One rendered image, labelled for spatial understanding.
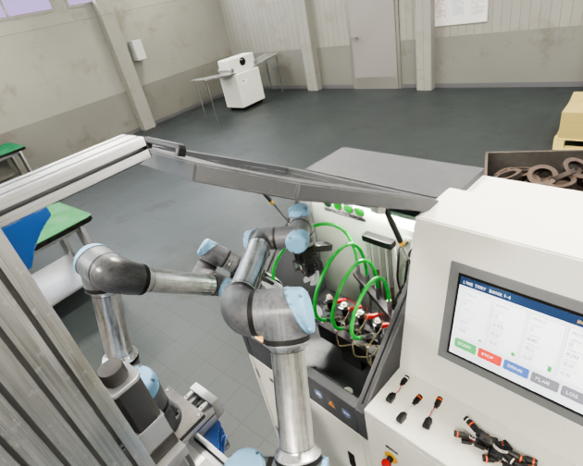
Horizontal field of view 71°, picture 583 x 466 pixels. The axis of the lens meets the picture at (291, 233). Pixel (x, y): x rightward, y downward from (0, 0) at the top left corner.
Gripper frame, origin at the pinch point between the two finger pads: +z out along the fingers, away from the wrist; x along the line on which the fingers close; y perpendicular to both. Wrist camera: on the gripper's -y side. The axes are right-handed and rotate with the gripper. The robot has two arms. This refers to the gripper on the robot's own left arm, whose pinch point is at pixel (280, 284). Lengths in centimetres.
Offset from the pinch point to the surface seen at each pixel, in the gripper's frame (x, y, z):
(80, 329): -189, 191, -69
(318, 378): 20.6, 18.5, 27.3
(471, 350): 48, -28, 47
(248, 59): -835, -142, -95
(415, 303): 32, -28, 32
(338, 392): 28.5, 15.7, 32.5
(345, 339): 8.7, 4.0, 33.3
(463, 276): 45, -45, 31
